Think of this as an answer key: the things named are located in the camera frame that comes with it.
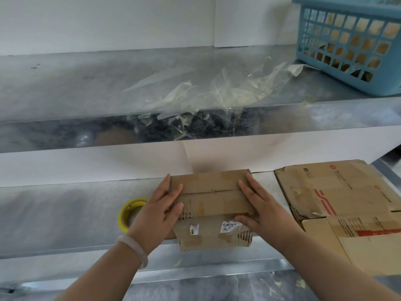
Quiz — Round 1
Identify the person's left hand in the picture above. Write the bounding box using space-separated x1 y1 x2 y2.
127 173 185 255

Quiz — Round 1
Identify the person's right hand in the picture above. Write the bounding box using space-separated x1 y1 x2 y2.
233 172 304 249

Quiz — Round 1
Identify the yellow tape roll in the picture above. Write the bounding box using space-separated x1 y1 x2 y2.
117 198 150 234

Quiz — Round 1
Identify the small labelled cardboard box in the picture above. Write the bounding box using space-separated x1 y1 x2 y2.
169 168 259 252

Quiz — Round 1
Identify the large red-printed cardboard box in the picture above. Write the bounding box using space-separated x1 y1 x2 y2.
274 159 401 276

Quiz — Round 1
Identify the person's right forearm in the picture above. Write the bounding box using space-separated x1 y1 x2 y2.
280 230 401 301

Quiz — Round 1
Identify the person's left forearm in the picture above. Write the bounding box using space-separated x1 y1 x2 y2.
58 244 142 301

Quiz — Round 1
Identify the pile of clear tape scraps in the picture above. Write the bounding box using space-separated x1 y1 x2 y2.
122 58 320 141

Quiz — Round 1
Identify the blue plastic basket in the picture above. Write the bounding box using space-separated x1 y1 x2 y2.
291 0 401 97

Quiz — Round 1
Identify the pile of assorted small items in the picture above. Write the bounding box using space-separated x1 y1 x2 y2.
308 12 401 82

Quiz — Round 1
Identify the white bangle bracelet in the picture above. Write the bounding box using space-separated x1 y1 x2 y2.
116 235 148 269

